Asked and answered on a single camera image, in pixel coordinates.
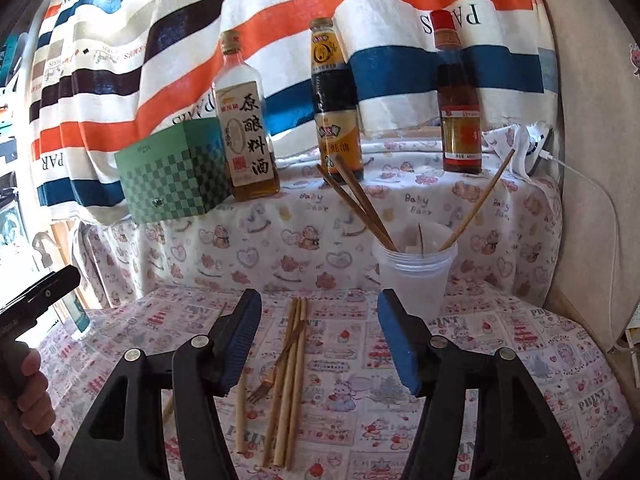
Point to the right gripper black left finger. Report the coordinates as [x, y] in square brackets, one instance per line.
[122, 434]

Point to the red-capped brown sauce bottle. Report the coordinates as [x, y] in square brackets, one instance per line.
[459, 107]

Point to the clear cooking wine bottle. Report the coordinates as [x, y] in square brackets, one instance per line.
[240, 108]

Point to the green checkered paper box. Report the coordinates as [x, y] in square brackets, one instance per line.
[176, 173]

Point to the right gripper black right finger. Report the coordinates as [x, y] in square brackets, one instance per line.
[517, 435]

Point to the dark soy sauce bottle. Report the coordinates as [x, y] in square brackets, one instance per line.
[334, 96]

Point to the translucent plastic cup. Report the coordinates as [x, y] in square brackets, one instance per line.
[419, 282]

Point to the striped Paris Hermes cloth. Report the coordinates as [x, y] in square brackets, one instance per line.
[107, 73]

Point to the golden metal fork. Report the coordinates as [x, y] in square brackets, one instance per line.
[262, 390]

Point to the person's left hand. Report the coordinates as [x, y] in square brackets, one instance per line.
[37, 414]

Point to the white charger with cable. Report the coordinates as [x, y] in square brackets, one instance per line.
[529, 144]

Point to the beige cushion panel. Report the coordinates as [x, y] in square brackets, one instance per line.
[599, 268]

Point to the Christmas print tablecloth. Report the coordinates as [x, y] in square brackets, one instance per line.
[357, 420]

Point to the teddy bear print cloth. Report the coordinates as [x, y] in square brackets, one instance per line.
[307, 238]

